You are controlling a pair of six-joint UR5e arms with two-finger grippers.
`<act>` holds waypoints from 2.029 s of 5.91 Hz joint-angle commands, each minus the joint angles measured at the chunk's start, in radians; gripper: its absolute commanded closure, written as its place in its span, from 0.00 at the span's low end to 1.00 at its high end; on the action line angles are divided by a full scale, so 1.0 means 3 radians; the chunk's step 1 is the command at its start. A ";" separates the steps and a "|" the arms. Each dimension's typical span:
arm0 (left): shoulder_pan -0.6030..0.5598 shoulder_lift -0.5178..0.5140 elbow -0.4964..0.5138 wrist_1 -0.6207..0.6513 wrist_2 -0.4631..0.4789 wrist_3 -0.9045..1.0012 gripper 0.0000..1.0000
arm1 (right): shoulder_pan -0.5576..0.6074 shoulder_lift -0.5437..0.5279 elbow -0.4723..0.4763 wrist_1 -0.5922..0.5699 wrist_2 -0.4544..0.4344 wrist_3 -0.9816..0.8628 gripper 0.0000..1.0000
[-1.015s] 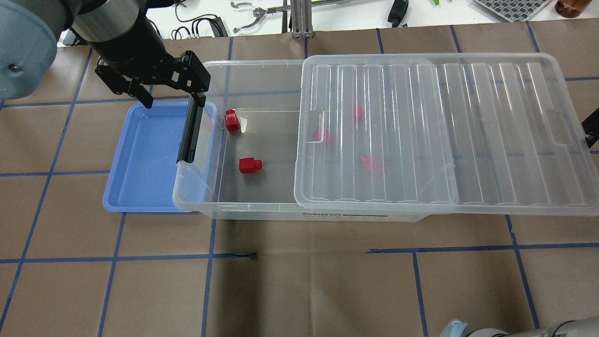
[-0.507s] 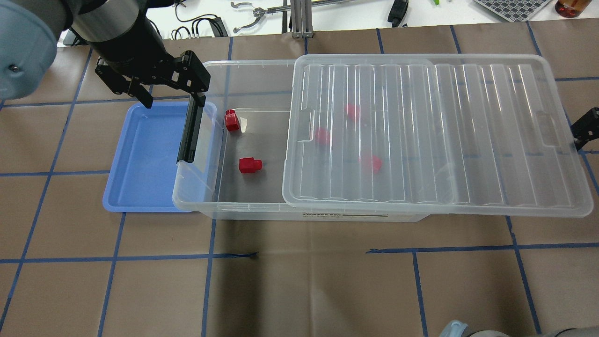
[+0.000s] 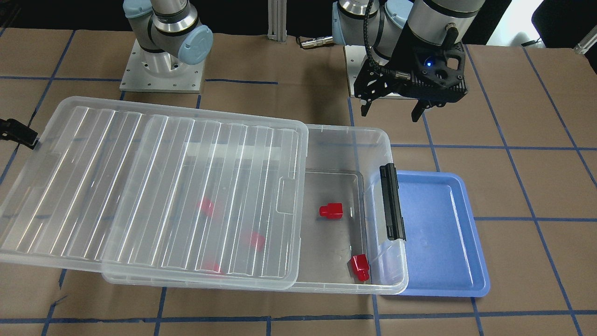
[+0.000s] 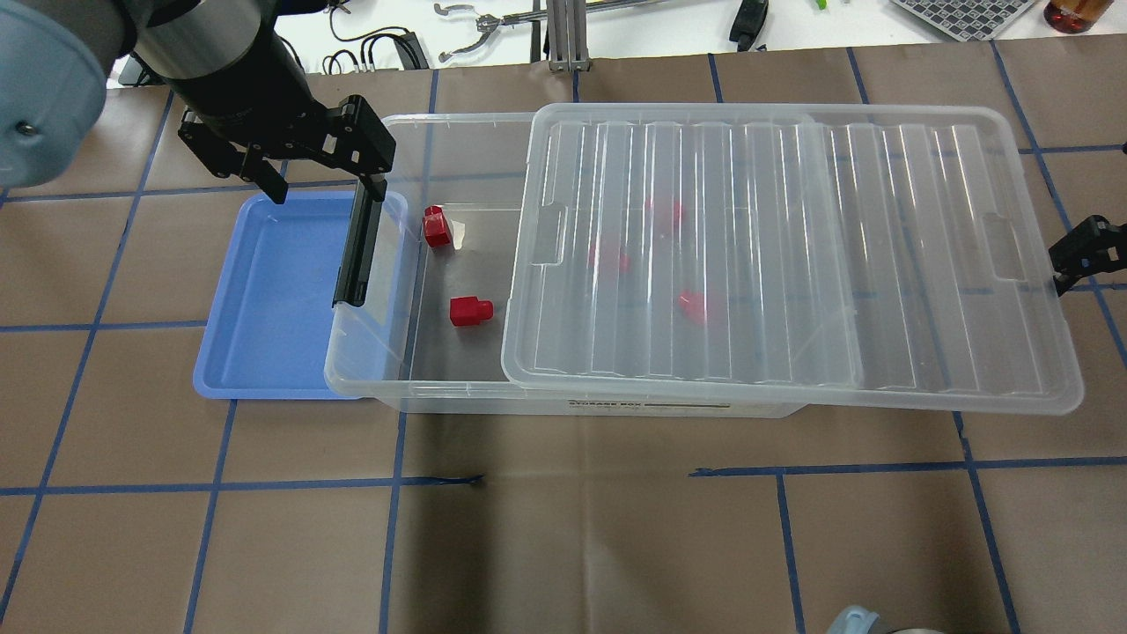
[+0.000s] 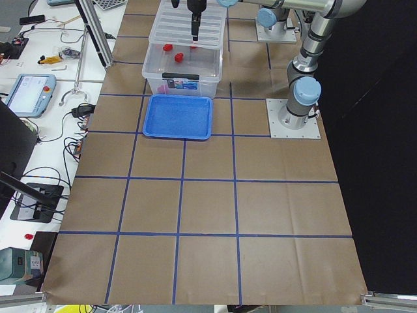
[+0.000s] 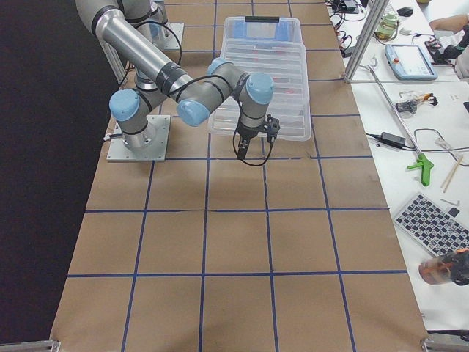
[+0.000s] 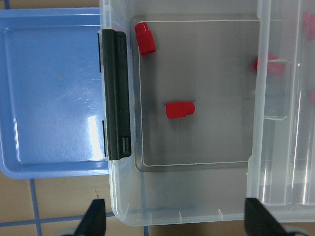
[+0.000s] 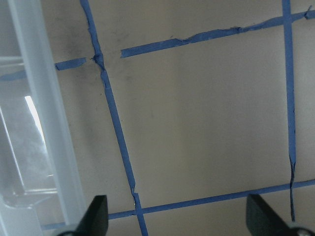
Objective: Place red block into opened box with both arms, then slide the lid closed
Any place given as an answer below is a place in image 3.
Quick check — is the clear plastic box lid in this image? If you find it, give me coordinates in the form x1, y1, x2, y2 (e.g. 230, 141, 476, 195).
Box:
1, 96, 309, 291

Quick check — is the clear plastic storage box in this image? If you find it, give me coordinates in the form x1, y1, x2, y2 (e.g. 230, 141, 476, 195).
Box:
102, 119, 409, 294

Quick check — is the black box latch handle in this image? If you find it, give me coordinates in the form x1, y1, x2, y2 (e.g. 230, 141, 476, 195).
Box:
380, 162, 406, 241

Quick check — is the aluminium frame post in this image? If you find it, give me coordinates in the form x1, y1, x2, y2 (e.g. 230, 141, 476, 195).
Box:
267, 0, 287, 44

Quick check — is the silver cable connector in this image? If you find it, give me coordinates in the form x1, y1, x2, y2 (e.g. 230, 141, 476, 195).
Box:
296, 36, 335, 49

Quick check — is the red block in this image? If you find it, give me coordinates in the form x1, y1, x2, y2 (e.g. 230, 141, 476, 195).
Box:
201, 260, 222, 275
197, 197, 215, 217
248, 232, 266, 252
319, 203, 344, 220
349, 254, 370, 282

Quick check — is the aluminium table corner bracket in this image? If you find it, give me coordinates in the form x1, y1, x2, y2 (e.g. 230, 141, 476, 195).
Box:
573, 35, 597, 55

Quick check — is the red block in box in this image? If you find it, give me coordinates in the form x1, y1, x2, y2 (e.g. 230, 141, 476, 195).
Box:
349, 254, 370, 282
248, 232, 266, 252
201, 260, 222, 275
197, 197, 215, 217

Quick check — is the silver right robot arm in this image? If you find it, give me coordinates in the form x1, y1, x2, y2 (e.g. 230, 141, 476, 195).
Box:
1, 0, 214, 156

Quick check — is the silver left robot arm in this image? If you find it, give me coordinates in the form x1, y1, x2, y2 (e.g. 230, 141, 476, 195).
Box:
331, 0, 484, 123

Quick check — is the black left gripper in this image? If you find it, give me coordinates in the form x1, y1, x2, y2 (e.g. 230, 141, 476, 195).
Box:
360, 33, 468, 123

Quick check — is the blue plastic tray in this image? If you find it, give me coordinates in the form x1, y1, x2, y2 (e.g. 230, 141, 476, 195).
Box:
397, 170, 491, 298

